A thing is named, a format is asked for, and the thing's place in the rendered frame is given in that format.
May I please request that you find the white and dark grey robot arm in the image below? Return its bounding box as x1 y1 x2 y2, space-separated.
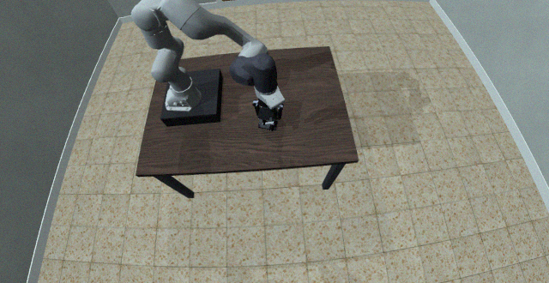
131 0 285 120

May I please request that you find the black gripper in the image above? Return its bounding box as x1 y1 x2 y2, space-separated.
253 99 284 127

